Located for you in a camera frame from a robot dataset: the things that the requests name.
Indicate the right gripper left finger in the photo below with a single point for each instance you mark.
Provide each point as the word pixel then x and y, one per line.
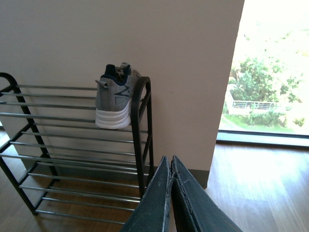
pixel 152 213

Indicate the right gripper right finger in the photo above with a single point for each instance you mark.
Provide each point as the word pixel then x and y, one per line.
pixel 194 210

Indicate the grey knit sneaker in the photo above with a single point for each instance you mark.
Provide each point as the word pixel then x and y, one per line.
pixel 114 94

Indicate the black metal shoe rack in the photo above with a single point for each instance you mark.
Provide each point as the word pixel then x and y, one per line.
pixel 62 165

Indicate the right window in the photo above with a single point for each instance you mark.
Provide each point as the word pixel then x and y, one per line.
pixel 267 95

